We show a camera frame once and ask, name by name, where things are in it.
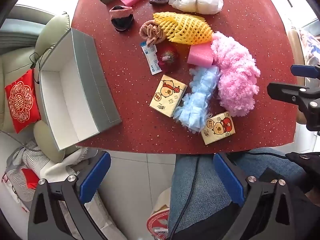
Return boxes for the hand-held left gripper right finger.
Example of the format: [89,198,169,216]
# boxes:
[212,152,300,240]

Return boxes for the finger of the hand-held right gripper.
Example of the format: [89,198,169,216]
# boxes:
[291,64,320,78]
[267,82,320,132]

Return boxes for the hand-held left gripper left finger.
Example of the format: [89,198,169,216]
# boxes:
[27,151,112,240]

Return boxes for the yellow cartoon tissue pack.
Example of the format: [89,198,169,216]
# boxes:
[200,111,236,145]
[149,74,188,118]

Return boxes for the pink fluffy scarf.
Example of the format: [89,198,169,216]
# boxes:
[211,31,261,117]

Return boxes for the grey storage box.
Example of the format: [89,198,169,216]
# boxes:
[39,27,122,152]

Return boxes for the light blue fluffy scarf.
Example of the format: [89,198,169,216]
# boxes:
[173,66,222,133]

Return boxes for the large pink sponge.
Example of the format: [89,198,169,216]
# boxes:
[187,41,215,67]

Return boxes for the dark red fabric flower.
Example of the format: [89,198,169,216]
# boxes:
[156,44,179,73]

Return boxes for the yellow foam fruit net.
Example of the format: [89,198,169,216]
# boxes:
[152,12,214,46]

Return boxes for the white cloth bundle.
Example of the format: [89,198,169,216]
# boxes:
[168,0,224,14]

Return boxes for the person's legs in jeans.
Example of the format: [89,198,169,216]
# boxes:
[168,147,309,240]

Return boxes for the printed picture cushion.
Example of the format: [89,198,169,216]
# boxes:
[299,27,320,67]

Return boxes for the white lace-edged cloth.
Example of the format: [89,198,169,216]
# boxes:
[39,146,99,180]

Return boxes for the red patterned paper bag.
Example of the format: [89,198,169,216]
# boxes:
[146,187,173,240]

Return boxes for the grey striped blanket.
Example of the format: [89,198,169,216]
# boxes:
[4,140,50,213]

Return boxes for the red embroidered cushion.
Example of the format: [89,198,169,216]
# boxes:
[4,69,42,134]

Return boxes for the blue white packet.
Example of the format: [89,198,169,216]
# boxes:
[140,41,162,76]

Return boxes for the pale green leather sofa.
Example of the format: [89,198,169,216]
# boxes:
[0,12,88,163]

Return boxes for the pink black sock roll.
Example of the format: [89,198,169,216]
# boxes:
[109,5,134,32]

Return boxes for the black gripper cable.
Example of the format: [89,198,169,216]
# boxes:
[172,158,200,237]

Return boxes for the thin black cable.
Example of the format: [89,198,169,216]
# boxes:
[29,44,57,84]

